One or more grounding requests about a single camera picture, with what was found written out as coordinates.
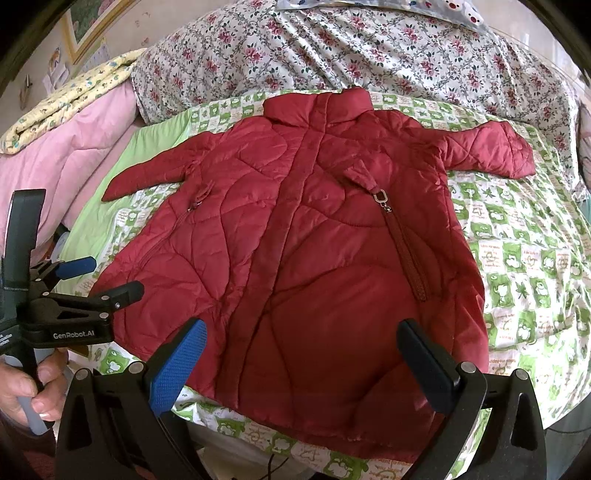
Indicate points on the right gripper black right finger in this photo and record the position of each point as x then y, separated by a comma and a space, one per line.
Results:
513, 444

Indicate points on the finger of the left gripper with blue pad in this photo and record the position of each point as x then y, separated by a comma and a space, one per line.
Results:
47, 274

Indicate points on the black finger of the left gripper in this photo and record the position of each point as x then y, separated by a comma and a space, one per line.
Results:
54, 308

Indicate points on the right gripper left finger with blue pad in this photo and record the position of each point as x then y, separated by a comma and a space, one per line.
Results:
120, 426

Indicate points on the red quilted puffer jacket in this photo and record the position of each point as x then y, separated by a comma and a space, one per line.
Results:
302, 237

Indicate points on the person's left hand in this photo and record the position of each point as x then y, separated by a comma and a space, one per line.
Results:
47, 403

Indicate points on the pink blanket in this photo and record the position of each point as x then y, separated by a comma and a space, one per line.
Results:
70, 162

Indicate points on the yellow floral quilt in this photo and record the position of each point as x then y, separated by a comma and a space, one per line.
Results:
60, 106

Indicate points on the floral rose print duvet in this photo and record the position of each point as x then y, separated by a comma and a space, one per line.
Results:
252, 46

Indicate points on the plaid pink pillow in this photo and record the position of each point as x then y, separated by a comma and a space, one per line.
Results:
583, 140

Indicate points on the white pillow with red dots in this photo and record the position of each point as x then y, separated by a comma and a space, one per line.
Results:
453, 11

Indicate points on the framed picture on wall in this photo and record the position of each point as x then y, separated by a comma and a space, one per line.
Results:
86, 20

